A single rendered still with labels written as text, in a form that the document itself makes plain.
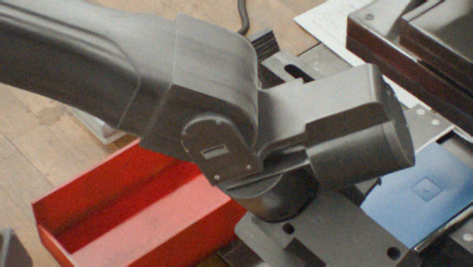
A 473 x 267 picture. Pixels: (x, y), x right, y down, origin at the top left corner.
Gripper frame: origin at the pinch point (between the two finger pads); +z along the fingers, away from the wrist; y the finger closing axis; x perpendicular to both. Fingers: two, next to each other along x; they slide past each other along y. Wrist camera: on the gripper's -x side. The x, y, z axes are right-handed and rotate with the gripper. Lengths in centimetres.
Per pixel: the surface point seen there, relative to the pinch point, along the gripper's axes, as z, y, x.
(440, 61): -10.2, 14.2, -1.6
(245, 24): 18.5, 11.3, 34.8
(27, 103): 6.7, -11.2, 41.9
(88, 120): 6.6, -8.0, 33.7
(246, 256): 8.2, -7.3, 9.9
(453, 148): 10.0, 12.6, 1.7
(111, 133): 7.3, -7.4, 30.7
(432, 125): 10.5, 13.2, 5.1
